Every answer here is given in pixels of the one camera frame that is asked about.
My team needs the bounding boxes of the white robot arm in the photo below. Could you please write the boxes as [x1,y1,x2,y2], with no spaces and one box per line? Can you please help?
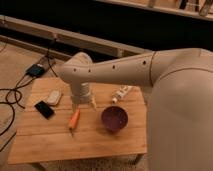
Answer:
[59,48,213,171]

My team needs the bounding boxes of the white tube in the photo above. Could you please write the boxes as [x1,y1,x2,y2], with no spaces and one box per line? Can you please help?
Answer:
[112,85,132,103]

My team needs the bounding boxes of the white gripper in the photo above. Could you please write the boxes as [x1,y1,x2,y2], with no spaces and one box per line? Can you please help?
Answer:
[70,83,97,113]

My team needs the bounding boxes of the white computer mouse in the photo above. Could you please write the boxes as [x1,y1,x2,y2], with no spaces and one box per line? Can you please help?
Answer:
[46,90,62,106]

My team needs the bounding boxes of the black power adapter box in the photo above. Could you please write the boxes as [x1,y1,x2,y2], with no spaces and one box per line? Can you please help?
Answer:
[26,64,45,78]

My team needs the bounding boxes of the dark purple ceramic bowl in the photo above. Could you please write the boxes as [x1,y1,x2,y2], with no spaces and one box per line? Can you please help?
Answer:
[101,106,128,132]

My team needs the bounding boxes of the black smartphone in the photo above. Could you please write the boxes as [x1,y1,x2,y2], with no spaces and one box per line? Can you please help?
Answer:
[34,101,54,119]

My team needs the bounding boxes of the black cable on floor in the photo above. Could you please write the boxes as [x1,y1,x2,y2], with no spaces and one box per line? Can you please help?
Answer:
[0,39,59,153]

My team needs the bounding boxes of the wooden table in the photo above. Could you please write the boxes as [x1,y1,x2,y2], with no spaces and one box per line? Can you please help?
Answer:
[8,78,147,164]

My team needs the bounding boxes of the orange carrot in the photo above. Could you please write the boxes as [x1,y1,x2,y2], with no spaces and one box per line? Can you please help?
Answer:
[68,109,80,129]

